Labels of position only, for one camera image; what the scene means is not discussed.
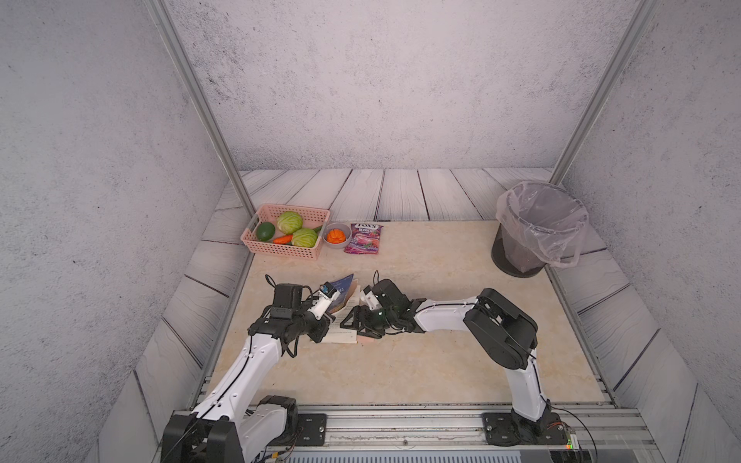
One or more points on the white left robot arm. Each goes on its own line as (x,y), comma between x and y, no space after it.
(223,427)

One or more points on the black bin with plastic bag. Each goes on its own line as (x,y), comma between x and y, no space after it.
(540,224)

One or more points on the left vertical aluminium post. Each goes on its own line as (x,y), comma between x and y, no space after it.
(169,34)

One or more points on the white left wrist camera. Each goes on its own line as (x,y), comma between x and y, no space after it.
(327,298)

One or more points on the vertical aluminium post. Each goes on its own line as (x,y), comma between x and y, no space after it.
(633,33)
(169,34)

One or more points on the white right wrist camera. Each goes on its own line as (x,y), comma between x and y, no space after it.
(369,299)

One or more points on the right vertical aluminium post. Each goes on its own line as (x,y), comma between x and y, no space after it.
(633,33)

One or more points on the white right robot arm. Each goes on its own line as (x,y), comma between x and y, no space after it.
(505,333)

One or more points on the silver aluminium frame rail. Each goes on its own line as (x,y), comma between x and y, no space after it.
(435,433)

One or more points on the orange carrot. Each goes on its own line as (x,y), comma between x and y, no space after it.
(284,240)

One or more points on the pink plastic basket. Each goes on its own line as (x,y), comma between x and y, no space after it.
(312,218)

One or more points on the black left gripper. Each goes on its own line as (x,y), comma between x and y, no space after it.
(322,324)

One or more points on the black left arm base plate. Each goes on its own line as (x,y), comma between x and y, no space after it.
(310,429)

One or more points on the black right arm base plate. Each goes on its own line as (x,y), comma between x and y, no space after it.
(510,429)

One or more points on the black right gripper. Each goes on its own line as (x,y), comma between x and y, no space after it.
(363,311)

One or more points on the dark green avocado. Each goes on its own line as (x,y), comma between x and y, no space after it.
(265,231)

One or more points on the small bowl with orange food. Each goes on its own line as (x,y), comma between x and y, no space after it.
(336,235)

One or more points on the green cabbage rear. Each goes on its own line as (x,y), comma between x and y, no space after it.
(289,222)

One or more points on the purple snack packet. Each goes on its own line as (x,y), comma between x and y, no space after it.
(364,240)

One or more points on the green cabbage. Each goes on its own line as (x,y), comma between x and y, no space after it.
(304,238)
(289,222)

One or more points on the green cabbage front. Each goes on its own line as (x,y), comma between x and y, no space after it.
(304,238)

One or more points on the blue Animal Farm book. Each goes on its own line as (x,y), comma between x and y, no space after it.
(349,298)

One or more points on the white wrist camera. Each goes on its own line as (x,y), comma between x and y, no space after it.
(369,299)
(327,298)

